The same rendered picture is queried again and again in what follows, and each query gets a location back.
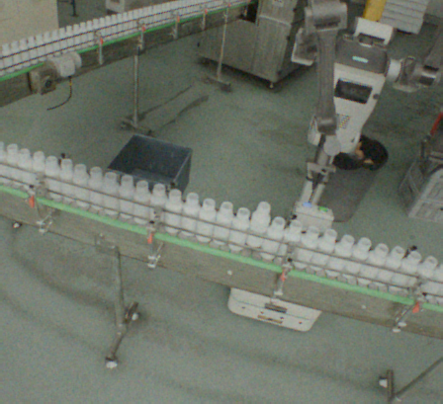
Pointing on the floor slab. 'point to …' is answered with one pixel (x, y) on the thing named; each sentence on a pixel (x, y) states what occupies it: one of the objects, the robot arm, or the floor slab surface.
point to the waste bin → (352, 179)
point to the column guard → (376, 4)
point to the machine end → (288, 21)
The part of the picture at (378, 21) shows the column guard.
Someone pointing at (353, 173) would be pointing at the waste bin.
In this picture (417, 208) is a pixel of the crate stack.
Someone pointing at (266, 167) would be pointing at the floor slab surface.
